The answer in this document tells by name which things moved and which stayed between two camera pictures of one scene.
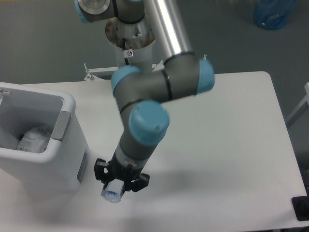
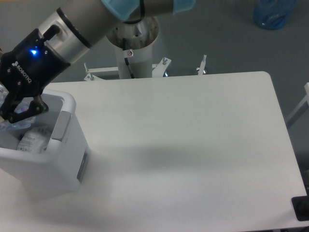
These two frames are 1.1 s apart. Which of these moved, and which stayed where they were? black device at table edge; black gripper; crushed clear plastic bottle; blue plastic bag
Moved: crushed clear plastic bottle; black gripper
Stayed: blue plastic bag; black device at table edge
